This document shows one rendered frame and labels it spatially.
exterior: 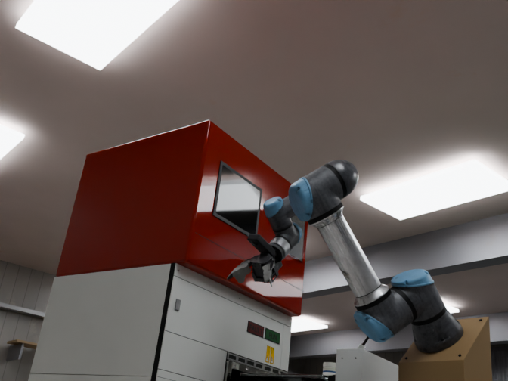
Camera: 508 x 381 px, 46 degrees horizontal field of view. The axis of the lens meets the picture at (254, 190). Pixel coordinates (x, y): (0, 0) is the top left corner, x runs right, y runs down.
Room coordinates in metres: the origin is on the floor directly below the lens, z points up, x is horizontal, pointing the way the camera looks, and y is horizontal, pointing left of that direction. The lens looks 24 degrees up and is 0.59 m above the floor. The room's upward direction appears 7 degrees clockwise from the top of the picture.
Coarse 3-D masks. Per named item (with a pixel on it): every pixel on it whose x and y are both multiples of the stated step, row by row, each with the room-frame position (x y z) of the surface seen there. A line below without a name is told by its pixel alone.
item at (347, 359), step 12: (348, 348) 1.96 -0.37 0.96; (360, 348) 1.93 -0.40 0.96; (336, 360) 1.98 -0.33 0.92; (348, 360) 1.96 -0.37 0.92; (360, 360) 1.93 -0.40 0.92; (372, 360) 1.98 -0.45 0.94; (384, 360) 2.06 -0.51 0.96; (336, 372) 1.98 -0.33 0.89; (348, 372) 1.95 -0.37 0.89; (360, 372) 1.93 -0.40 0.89; (372, 372) 1.99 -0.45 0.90; (384, 372) 2.06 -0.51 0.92; (396, 372) 2.14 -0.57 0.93
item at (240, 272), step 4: (244, 264) 1.95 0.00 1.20; (248, 264) 1.95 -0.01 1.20; (236, 268) 1.94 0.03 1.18; (240, 268) 1.94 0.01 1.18; (244, 268) 1.94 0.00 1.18; (248, 268) 1.95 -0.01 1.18; (232, 272) 1.93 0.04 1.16; (236, 272) 1.94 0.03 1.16; (240, 272) 1.95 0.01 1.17; (244, 272) 1.96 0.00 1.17; (248, 272) 1.97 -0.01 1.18; (228, 276) 1.93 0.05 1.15; (232, 276) 1.94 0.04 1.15; (236, 276) 1.96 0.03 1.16; (240, 276) 1.96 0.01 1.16; (244, 276) 1.97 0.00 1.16; (240, 280) 1.98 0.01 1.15
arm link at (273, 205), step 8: (272, 200) 1.95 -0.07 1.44; (280, 200) 1.93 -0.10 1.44; (288, 200) 1.95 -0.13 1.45; (264, 208) 1.96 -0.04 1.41; (272, 208) 1.94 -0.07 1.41; (280, 208) 1.94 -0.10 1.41; (288, 208) 1.95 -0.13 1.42; (272, 216) 1.96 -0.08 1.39; (280, 216) 1.95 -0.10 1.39; (288, 216) 1.97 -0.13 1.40; (272, 224) 1.98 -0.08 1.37; (280, 224) 1.97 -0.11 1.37; (288, 224) 1.98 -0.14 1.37
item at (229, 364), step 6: (228, 366) 2.38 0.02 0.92; (234, 366) 2.42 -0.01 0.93; (240, 366) 2.45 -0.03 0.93; (246, 366) 2.48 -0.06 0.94; (228, 372) 2.39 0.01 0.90; (246, 372) 2.48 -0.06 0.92; (252, 372) 2.51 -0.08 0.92; (258, 372) 2.54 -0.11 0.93; (264, 372) 2.58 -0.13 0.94; (228, 378) 2.39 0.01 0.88
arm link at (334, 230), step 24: (312, 192) 1.55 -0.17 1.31; (336, 192) 1.57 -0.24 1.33; (312, 216) 1.60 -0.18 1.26; (336, 216) 1.60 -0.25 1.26; (336, 240) 1.63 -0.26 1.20; (360, 264) 1.66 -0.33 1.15; (360, 288) 1.69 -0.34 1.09; (384, 288) 1.69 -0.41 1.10; (360, 312) 1.72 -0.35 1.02; (384, 312) 1.70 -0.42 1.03; (408, 312) 1.71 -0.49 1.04; (384, 336) 1.72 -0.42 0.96
